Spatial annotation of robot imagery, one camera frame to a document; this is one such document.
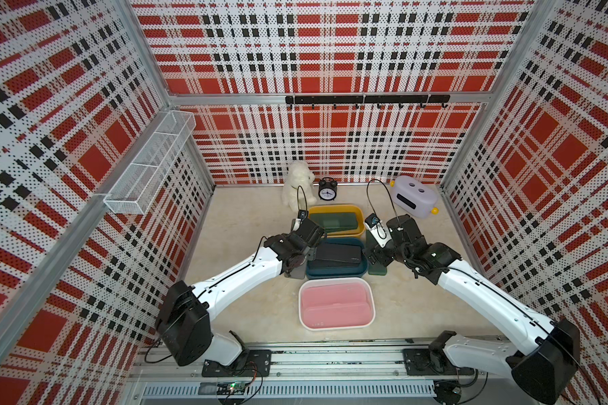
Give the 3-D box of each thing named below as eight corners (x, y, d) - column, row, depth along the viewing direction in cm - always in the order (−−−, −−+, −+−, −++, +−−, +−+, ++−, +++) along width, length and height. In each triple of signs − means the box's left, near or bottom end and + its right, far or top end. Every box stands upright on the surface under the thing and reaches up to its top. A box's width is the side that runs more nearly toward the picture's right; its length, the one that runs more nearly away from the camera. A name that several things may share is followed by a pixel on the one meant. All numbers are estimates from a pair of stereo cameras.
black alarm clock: (318, 200, 118) (318, 186, 111) (318, 192, 122) (318, 177, 114) (336, 200, 118) (337, 185, 111) (335, 192, 122) (336, 177, 114)
